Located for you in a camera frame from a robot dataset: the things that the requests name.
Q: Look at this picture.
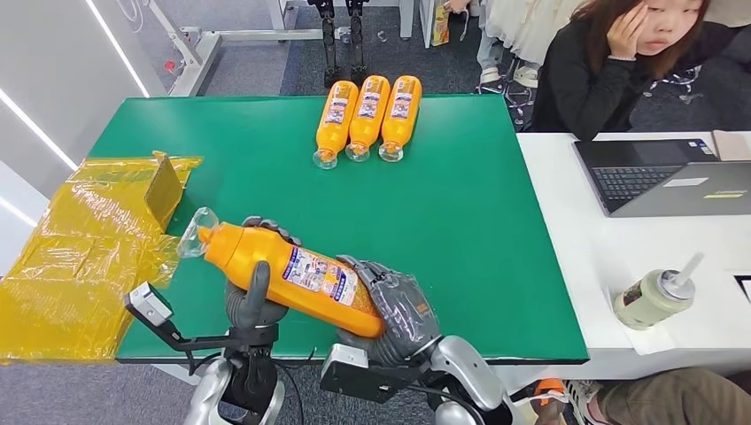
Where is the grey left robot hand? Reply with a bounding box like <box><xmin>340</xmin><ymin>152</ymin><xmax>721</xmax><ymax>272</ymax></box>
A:
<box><xmin>224</xmin><ymin>215</ymin><xmax>303</xmax><ymax>329</ymax></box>

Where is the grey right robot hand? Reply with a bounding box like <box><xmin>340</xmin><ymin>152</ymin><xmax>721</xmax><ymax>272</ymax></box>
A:
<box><xmin>335</xmin><ymin>253</ymin><xmax>442</xmax><ymax>367</ymax></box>

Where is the orange bottle with clear cap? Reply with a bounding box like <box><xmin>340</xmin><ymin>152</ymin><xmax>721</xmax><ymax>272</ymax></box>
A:
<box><xmin>312</xmin><ymin>80</ymin><xmax>360</xmax><ymax>171</ymax></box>
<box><xmin>176</xmin><ymin>206</ymin><xmax>387</xmax><ymax>340</ymax></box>
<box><xmin>345</xmin><ymin>74</ymin><xmax>392</xmax><ymax>163</ymax></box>
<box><xmin>378</xmin><ymin>74</ymin><xmax>423</xmax><ymax>164</ymax></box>

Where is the green table mat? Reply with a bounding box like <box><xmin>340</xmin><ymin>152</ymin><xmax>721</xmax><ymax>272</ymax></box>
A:
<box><xmin>88</xmin><ymin>95</ymin><xmax>590</xmax><ymax>366</ymax></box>

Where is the small orange object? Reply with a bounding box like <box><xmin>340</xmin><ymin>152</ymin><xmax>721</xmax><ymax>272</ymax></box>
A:
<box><xmin>533</xmin><ymin>378</ymin><xmax>568</xmax><ymax>406</ymax></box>

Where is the yellow plastic wrapped cardboard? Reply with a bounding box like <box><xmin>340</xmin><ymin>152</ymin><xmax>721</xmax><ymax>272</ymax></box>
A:
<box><xmin>0</xmin><ymin>151</ymin><xmax>204</xmax><ymax>362</ymax></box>

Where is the white desk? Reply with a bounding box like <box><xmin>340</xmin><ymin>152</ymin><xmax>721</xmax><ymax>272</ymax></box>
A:
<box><xmin>515</xmin><ymin>129</ymin><xmax>751</xmax><ymax>389</ymax></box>

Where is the pale green drink cup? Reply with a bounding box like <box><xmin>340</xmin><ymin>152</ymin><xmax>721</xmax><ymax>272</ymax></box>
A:
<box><xmin>612</xmin><ymin>268</ymin><xmax>697</xmax><ymax>331</ymax></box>

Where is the white paper napkin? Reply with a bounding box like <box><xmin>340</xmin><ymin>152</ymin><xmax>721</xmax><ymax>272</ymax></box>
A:
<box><xmin>604</xmin><ymin>287</ymin><xmax>678</xmax><ymax>357</ymax></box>

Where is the chrome chair base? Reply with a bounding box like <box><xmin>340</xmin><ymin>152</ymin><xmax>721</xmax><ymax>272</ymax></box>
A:
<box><xmin>475</xmin><ymin>58</ymin><xmax>535</xmax><ymax>128</ymax></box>

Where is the grey laptop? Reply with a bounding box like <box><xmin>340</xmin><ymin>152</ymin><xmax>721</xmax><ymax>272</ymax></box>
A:
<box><xmin>573</xmin><ymin>138</ymin><xmax>751</xmax><ymax>219</ymax></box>

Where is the background humanoid robot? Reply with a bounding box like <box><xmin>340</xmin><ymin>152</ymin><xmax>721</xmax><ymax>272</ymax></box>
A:
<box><xmin>307</xmin><ymin>0</ymin><xmax>371</xmax><ymax>89</ymax></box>

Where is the person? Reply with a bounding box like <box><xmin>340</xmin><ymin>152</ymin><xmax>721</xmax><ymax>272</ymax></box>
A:
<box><xmin>530</xmin><ymin>366</ymin><xmax>751</xmax><ymax>425</ymax></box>
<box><xmin>528</xmin><ymin>0</ymin><xmax>751</xmax><ymax>142</ymax></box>
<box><xmin>443</xmin><ymin>0</ymin><xmax>588</xmax><ymax>89</ymax></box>

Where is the white drinking straw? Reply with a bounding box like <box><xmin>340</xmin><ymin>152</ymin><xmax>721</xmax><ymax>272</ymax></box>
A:
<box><xmin>673</xmin><ymin>251</ymin><xmax>705</xmax><ymax>289</ymax></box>

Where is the small cardboard carton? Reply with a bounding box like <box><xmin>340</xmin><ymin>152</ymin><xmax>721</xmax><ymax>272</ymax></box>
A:
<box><xmin>430</xmin><ymin>0</ymin><xmax>452</xmax><ymax>48</ymax></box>

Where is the beige notebook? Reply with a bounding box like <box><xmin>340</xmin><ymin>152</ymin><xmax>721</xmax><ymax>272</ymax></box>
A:
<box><xmin>711</xmin><ymin>128</ymin><xmax>751</xmax><ymax>162</ymax></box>

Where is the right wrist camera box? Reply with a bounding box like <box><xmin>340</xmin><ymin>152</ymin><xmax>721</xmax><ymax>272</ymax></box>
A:
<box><xmin>319</xmin><ymin>343</ymin><xmax>414</xmax><ymax>406</ymax></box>

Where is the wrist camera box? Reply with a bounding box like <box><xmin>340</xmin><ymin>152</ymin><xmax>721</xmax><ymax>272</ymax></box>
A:
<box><xmin>319</xmin><ymin>343</ymin><xmax>414</xmax><ymax>406</ymax></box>
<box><xmin>124</xmin><ymin>281</ymin><xmax>195</xmax><ymax>353</ymax></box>

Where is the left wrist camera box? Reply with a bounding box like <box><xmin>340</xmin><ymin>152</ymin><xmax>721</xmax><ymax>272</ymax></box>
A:
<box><xmin>124</xmin><ymin>281</ymin><xmax>195</xmax><ymax>353</ymax></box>

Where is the white robot support frame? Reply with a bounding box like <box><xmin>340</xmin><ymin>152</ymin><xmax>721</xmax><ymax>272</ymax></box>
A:
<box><xmin>140</xmin><ymin>0</ymin><xmax>414</xmax><ymax>98</ymax></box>

